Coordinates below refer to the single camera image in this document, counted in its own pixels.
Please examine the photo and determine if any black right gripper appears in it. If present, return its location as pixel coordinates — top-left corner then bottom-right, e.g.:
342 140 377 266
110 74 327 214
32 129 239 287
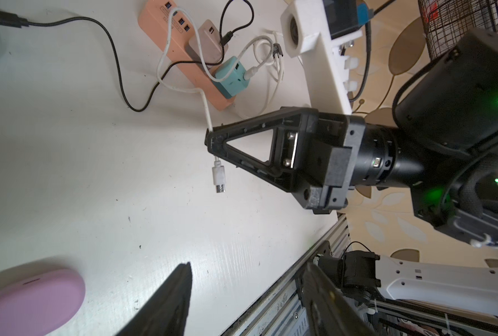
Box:
204 106 366 214

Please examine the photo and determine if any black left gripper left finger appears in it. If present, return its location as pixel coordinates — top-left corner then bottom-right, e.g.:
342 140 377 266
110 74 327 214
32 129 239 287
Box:
118 263 193 335

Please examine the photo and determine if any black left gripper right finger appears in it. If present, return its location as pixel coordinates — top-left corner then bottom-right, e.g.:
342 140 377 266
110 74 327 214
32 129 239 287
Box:
301 263 375 336

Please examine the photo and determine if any white usb cable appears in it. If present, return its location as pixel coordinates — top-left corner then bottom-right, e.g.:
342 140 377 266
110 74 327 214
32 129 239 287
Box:
156 6 275 194

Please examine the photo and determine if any teal usb charger adapter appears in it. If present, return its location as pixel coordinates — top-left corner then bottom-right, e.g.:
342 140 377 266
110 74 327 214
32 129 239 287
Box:
213 57 250 99

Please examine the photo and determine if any purple earbuds case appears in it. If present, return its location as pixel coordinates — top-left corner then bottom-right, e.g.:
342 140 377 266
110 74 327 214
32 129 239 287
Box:
0 269 86 335

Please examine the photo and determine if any pink usb charger adapter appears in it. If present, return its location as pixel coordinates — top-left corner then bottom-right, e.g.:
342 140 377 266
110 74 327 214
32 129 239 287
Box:
185 20 228 70

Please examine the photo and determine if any black usb cable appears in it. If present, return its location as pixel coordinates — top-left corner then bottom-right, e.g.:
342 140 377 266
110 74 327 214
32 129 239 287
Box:
0 0 255 113

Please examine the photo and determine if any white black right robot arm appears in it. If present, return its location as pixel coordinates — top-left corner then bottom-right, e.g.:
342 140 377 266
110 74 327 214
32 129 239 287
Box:
205 29 498 248

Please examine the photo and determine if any pink power strip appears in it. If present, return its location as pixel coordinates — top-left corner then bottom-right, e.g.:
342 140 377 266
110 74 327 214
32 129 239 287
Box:
138 0 234 111

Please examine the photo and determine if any aluminium frame rail front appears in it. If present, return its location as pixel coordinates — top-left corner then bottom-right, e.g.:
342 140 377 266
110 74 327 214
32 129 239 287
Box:
222 214 350 335

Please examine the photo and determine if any white power strip cord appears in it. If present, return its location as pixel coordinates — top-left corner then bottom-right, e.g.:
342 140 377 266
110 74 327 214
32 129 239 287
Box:
231 29 285 120

